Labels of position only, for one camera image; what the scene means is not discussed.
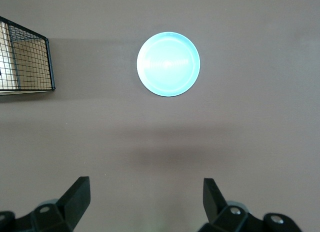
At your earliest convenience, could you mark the light blue round plate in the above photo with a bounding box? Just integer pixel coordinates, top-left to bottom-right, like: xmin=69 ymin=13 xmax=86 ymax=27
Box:
xmin=136 ymin=32 xmax=201 ymax=98

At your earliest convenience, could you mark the black wire mesh basket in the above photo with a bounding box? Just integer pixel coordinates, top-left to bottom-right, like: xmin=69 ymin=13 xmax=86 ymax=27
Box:
xmin=0 ymin=16 xmax=57 ymax=96

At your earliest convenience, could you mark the wooden box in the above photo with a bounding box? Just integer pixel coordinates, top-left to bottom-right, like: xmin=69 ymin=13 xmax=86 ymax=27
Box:
xmin=0 ymin=21 xmax=53 ymax=93

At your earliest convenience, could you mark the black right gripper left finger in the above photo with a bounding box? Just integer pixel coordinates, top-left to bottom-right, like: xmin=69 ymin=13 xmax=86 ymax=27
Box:
xmin=0 ymin=176 xmax=91 ymax=232

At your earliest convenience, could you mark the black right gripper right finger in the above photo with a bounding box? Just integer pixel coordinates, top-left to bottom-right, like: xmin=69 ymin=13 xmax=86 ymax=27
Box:
xmin=197 ymin=177 xmax=303 ymax=232

